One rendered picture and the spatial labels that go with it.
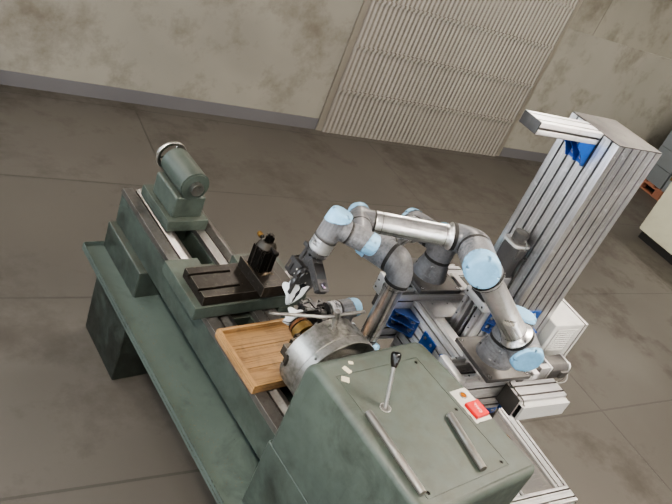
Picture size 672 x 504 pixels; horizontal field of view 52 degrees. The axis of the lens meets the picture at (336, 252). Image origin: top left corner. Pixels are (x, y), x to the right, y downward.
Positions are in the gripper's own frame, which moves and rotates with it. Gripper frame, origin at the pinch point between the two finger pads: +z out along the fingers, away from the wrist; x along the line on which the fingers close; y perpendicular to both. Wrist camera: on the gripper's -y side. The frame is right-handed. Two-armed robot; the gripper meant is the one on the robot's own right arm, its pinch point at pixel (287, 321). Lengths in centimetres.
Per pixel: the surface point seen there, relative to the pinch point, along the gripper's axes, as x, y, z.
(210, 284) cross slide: -10.6, 35.5, 10.9
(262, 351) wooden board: -19.1, 4.7, 1.3
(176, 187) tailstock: -3, 92, 3
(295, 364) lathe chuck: 4.0, -22.8, 12.1
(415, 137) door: -99, 326, -407
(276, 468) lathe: -26, -40, 19
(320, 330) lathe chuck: 14.5, -19.4, 3.9
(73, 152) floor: -108, 293, -32
